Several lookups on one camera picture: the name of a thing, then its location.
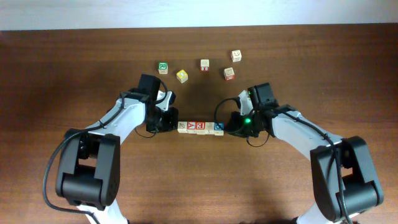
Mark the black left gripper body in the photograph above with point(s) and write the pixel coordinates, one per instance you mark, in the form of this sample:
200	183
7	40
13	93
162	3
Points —
163	121

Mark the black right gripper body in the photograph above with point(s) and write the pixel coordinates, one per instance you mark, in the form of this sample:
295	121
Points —
243	125

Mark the leaf picture wooden block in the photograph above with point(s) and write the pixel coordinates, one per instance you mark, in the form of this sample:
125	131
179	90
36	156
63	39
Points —
182	127

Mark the blue letter D block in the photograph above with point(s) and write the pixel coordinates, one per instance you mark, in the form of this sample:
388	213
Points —
219	129

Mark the red letter A block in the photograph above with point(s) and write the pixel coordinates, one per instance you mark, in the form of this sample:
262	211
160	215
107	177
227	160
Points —
191	127

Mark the plain letter J block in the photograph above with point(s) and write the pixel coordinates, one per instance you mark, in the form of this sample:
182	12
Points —
210	128

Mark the red letter E block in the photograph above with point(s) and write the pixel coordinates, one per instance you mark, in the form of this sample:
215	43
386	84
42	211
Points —
200	128

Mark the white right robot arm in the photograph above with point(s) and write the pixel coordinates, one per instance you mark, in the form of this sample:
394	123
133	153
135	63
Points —
344	178

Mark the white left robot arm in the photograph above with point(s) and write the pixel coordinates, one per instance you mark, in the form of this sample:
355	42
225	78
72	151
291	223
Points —
88	175

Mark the yellow wooden block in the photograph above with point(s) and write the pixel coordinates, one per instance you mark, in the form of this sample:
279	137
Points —
182	76

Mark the green letter R block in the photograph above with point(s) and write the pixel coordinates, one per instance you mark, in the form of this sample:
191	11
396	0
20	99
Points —
163	68

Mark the red picture wooden block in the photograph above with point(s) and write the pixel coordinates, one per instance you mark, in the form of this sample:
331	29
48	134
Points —
229	73

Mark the brown picture wooden block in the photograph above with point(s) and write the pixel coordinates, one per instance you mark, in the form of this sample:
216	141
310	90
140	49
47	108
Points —
236	55

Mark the red pattern wooden block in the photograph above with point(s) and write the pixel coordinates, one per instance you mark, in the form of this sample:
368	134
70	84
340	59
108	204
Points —
204	65

